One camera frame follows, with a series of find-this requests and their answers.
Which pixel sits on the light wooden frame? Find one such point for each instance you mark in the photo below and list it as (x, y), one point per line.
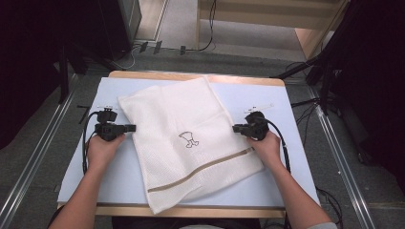
(305, 38)

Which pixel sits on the metal floor rail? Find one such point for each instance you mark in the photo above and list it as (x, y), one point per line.
(344, 165)
(35, 159)

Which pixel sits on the black curtain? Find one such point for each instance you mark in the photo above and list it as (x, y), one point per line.
(375, 79)
(31, 63)

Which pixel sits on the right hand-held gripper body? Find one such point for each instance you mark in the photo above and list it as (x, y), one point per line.
(256, 127)

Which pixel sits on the black metal stand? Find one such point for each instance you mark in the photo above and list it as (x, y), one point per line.
(324, 89)

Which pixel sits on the pale blue table mat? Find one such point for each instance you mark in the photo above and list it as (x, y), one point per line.
(105, 184)

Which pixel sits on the person's right hand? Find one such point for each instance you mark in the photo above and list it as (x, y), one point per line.
(267, 149)

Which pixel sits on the white waffle towel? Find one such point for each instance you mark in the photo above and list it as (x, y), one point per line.
(187, 140)

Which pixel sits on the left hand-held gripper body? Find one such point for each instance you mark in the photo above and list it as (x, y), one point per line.
(108, 129)

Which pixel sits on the person's left hand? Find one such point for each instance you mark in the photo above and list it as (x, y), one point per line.
(102, 152)

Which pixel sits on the person's dark clothing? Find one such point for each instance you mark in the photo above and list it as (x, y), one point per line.
(178, 223)

